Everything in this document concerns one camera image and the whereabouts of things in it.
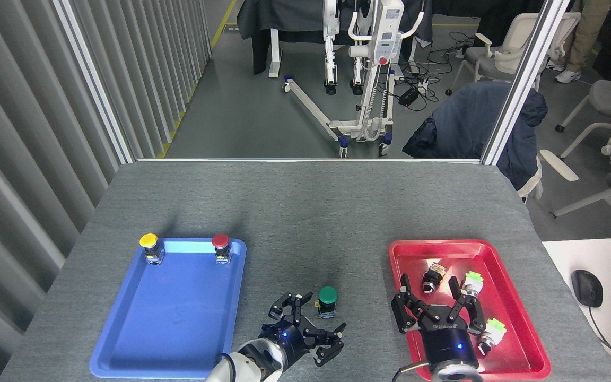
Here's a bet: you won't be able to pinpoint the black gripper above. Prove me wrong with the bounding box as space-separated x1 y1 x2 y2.
259 292 347 368
391 274 487 372

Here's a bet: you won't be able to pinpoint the green push button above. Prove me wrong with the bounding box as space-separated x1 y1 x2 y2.
315 286 339 319

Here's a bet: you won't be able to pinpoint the red push button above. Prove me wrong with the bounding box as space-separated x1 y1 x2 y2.
212 233 232 265

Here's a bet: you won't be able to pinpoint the yellow push button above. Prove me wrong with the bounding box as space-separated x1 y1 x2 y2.
139 233 165 265

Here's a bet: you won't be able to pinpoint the red plastic tray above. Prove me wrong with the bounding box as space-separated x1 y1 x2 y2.
388 239 552 381

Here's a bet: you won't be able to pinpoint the blue plastic tray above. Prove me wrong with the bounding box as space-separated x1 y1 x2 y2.
89 238 247 379

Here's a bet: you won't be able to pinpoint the black computer mouse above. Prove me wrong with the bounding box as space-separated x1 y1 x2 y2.
571 270 604 308

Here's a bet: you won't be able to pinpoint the white chair under jacket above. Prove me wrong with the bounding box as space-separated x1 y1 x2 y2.
517 157 545 205

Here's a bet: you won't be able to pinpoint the dark blue jacket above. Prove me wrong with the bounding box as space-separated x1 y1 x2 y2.
402 81 548 190

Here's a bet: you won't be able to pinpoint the white office chair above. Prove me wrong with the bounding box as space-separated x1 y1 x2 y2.
445 12 582 97

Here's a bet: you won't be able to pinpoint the grey chair with white legs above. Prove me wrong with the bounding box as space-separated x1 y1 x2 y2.
555 80 611 134

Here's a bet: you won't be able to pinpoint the white robot legs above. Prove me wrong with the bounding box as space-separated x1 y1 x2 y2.
320 0 365 97

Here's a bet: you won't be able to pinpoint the white wheeled stand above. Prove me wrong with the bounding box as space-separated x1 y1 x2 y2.
283 0 425 159

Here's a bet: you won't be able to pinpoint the dark cloth covered table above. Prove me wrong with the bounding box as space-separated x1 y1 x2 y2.
237 0 434 79

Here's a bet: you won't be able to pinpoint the person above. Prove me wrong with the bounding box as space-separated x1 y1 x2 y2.
544 0 611 84

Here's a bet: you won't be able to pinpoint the white switch with green cap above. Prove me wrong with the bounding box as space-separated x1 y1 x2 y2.
477 318 507 357
461 271 484 298

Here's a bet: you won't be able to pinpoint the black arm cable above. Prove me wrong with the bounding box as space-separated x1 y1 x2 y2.
392 361 432 382

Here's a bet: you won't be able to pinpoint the silver aluminium post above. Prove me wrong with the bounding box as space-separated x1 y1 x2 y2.
51 0 137 164
481 0 570 166

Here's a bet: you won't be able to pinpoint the black floor cables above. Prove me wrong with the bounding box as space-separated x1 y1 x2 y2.
390 31 477 112

